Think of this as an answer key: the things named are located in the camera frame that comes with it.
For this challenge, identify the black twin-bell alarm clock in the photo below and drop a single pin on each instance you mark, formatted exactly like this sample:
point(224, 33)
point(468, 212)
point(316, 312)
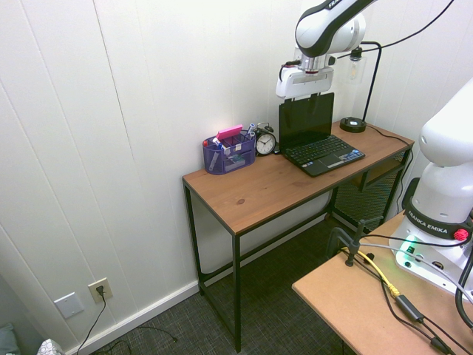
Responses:
point(265, 143)

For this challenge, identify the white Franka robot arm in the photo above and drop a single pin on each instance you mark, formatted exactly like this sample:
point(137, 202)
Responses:
point(321, 29)

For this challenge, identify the white blue-capped markers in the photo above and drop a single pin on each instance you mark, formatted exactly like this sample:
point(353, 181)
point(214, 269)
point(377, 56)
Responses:
point(251, 129)

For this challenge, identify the black laptop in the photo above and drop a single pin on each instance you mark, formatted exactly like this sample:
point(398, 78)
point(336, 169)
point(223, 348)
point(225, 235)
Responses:
point(305, 118)

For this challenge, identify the red robot base knob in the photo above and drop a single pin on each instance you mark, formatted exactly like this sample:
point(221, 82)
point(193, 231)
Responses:
point(461, 234)

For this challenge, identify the white patterned tissue box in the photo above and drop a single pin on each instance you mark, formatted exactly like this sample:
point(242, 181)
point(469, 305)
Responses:
point(50, 347)

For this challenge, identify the beige wall outlet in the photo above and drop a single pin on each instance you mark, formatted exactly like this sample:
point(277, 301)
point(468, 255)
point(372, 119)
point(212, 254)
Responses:
point(99, 290)

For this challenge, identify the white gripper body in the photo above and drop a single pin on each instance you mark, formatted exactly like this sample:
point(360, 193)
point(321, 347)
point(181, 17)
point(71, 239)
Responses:
point(305, 81)

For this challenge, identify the wooden desk with black frame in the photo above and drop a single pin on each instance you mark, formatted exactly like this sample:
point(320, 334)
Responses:
point(266, 185)

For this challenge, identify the purple mesh desk organizer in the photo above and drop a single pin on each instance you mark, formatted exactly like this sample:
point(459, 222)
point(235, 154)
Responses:
point(229, 155)

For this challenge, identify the white blank wall plate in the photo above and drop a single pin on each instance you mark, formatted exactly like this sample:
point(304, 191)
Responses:
point(69, 305)

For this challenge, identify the black desk lamp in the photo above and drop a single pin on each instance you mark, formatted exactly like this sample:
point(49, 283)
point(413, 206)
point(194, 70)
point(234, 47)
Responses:
point(353, 125)

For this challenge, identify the black table clamp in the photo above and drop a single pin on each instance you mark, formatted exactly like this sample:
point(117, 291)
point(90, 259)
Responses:
point(334, 240)

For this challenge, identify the pink sticky note pad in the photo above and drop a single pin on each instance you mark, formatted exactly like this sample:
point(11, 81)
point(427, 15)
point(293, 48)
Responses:
point(230, 131)

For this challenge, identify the grey-blue cushion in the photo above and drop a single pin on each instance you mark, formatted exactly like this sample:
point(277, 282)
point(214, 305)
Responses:
point(7, 340)

